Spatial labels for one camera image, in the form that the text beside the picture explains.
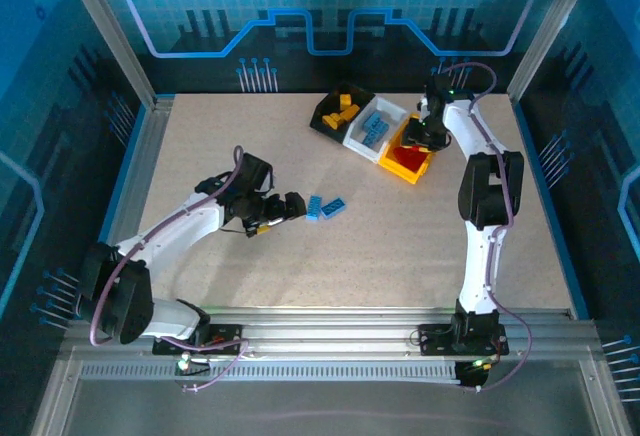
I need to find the black plastic bin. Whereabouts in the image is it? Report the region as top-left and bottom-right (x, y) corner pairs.
(309, 82), (377, 145)

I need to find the aluminium side rail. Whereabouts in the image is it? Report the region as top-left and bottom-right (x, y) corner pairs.
(82, 97), (176, 320)

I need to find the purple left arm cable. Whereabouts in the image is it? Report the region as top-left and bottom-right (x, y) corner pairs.
(88, 144), (251, 393)

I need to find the yellow plastic bin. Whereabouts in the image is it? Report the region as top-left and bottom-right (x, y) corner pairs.
(378, 113), (436, 186)

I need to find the grey slotted cable duct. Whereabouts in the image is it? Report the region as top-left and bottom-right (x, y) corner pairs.
(79, 361), (461, 383)

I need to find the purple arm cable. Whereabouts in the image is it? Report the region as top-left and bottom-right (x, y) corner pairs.
(432, 61), (534, 393)
(88, 144), (251, 393)

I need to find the aluminium front rail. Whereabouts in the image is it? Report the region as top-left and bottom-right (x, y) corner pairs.
(59, 305), (601, 362)

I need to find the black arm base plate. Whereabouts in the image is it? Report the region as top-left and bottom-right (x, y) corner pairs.
(418, 323), (510, 357)
(152, 324), (251, 357)

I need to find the black controller bracket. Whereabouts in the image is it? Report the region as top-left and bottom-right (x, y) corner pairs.
(454, 358), (489, 392)
(174, 353), (211, 393)

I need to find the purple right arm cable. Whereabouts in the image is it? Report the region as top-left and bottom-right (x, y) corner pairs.
(432, 61), (534, 393)

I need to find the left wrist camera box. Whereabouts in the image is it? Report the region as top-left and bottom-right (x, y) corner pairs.
(239, 153), (275, 193)

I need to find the aluminium lower frame rail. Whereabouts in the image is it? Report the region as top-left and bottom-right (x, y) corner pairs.
(579, 358), (634, 436)
(29, 358), (84, 436)

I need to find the white plastic bin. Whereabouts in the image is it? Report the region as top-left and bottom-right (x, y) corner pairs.
(343, 97), (409, 164)

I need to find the aluminium frame post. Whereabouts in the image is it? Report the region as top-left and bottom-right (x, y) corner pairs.
(54, 0), (159, 107)
(505, 0), (604, 102)

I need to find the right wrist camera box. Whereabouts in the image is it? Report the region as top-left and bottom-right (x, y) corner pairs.
(419, 71), (451, 113)

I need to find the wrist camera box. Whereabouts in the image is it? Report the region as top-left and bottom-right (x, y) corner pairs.
(419, 71), (451, 113)
(239, 153), (275, 193)

